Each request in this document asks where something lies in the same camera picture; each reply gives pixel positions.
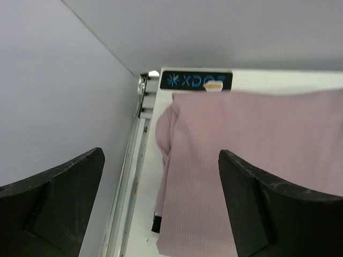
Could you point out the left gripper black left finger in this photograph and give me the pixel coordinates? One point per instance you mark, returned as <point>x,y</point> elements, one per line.
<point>47,214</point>

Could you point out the aluminium rail frame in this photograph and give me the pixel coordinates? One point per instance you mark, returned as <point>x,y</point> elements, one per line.
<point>116,236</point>

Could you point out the small white scrap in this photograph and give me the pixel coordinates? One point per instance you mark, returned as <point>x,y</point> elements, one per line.
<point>213,86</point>

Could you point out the pink garment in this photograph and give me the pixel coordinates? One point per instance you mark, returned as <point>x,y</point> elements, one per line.
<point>295,137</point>

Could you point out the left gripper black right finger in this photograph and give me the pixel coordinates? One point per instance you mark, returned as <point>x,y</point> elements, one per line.
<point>270,216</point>

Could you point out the black white striped tank top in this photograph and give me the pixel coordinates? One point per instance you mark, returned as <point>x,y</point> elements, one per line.
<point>157,219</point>

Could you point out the blue label sticker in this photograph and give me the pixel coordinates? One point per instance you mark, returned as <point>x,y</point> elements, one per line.
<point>193,80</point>

